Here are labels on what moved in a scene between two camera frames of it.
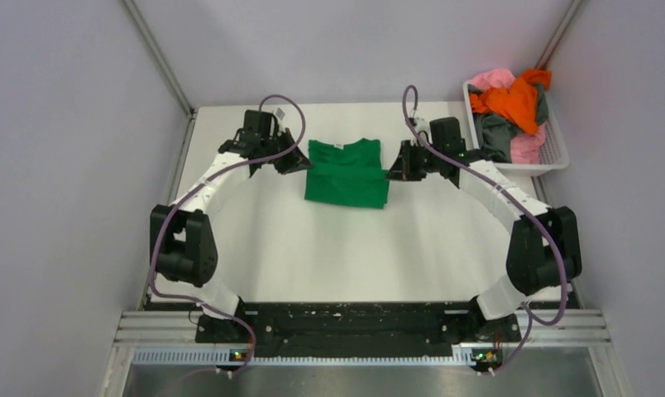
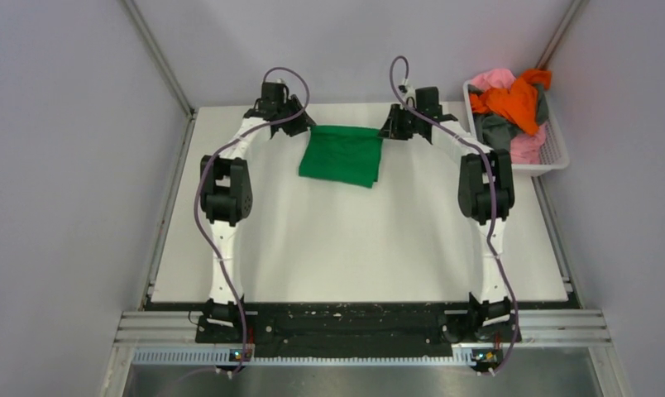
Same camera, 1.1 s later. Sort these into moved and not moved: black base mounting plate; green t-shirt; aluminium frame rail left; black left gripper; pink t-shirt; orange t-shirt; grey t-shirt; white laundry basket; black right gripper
Moved: green t-shirt; black right gripper; black left gripper
Not moved: black base mounting plate; pink t-shirt; aluminium frame rail left; white laundry basket; orange t-shirt; grey t-shirt
